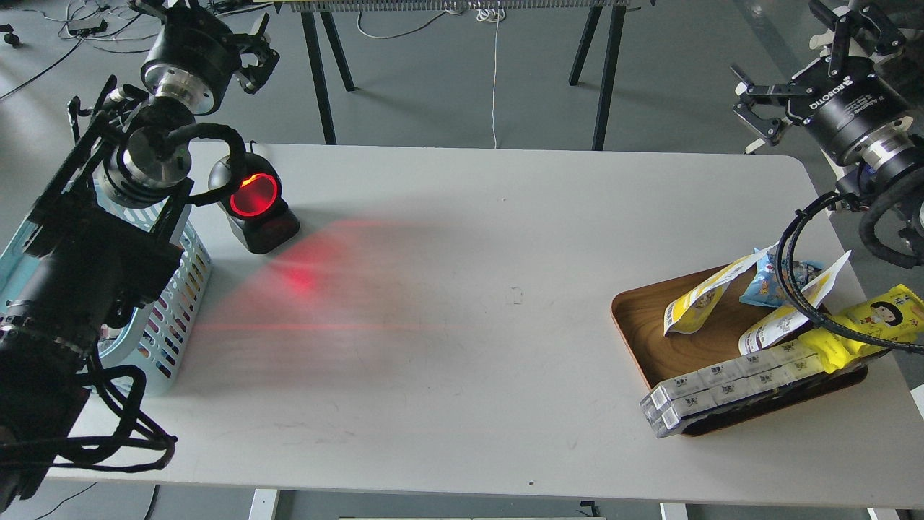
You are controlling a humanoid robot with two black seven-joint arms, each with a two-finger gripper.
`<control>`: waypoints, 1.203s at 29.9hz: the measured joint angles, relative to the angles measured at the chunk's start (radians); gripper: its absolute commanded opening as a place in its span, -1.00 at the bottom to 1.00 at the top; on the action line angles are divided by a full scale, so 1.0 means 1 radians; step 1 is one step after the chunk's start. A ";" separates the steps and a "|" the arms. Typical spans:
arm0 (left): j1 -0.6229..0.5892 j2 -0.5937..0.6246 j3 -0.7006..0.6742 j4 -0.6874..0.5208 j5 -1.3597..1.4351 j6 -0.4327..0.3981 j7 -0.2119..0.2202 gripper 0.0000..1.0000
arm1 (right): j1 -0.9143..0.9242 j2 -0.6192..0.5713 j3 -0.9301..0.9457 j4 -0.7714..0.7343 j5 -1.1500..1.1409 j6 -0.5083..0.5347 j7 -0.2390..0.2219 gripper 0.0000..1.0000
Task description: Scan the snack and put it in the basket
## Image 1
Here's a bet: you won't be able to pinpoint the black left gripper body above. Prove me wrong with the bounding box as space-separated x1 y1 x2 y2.
141 4 242 116

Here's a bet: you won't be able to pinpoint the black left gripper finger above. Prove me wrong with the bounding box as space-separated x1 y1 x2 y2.
220 13 271 60
233 43 280 95

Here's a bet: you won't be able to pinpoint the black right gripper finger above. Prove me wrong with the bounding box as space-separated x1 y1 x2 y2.
808 1 907 77
730 64 817 146

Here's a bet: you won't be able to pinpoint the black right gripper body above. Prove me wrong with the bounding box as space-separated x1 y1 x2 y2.
788 56 915 168

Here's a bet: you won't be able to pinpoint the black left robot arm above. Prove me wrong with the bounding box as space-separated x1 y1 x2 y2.
2 1 300 509

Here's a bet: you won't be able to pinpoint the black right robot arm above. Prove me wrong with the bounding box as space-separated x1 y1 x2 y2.
732 1 923 353

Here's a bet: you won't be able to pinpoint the blue snack bag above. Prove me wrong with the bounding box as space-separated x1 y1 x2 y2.
738 250 825 308

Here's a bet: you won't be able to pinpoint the yellow cartoon snack bag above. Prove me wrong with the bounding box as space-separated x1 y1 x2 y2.
796 284 923 374

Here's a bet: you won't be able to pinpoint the clear boxed snack row upper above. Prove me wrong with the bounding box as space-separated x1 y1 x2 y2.
640 340 824 428

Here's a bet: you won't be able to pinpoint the clear boxed snack row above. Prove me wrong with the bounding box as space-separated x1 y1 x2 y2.
640 356 828 438
640 340 824 428

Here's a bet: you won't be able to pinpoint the clear boxed snack row lower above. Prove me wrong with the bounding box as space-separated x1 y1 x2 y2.
640 356 828 438

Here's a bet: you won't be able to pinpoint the light blue plastic basket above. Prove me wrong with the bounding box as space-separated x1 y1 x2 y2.
1 192 212 397

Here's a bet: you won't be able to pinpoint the black trestle table legs left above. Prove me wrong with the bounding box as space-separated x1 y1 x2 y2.
299 10 357 145

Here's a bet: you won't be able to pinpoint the black trestle table legs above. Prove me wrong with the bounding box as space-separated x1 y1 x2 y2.
568 3 629 151
299 10 357 145

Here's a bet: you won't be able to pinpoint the black barcode scanner red light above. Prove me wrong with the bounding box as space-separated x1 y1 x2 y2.
219 152 300 254

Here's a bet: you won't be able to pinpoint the black trestle table legs right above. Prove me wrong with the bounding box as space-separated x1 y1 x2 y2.
568 3 629 151

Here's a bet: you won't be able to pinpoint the brown wooden tray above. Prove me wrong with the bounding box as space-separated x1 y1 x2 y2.
611 269 868 409

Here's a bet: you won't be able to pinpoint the black floor cables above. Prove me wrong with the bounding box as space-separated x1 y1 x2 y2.
0 0 152 102

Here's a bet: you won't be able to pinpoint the white hanging cable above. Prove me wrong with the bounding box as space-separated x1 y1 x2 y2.
475 6 506 150

